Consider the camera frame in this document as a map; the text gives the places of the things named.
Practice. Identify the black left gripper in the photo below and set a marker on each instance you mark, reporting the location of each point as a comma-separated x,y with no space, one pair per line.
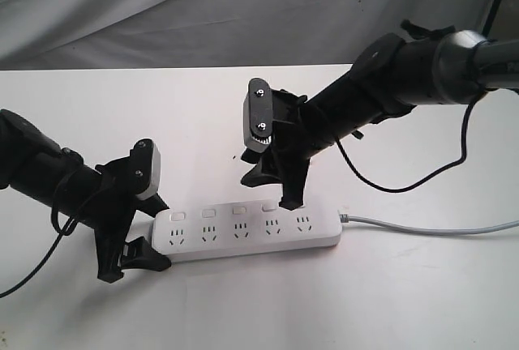
110,214

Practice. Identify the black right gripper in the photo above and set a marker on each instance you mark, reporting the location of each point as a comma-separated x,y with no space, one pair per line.
294,134

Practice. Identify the white five-outlet power strip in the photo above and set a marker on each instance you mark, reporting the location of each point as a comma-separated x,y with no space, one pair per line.
245,228

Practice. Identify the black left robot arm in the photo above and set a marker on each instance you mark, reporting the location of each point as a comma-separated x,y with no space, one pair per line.
35,165

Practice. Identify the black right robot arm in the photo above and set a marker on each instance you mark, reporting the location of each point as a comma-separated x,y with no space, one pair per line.
389,79

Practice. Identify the grey backdrop cloth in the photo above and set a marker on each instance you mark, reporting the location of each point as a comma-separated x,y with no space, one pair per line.
110,34

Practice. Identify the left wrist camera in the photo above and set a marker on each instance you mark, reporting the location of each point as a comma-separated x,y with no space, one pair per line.
144,167

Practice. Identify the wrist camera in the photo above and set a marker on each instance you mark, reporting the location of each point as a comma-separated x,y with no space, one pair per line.
257,116
144,167

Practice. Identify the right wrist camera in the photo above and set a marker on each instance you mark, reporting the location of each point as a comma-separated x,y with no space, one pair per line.
257,116

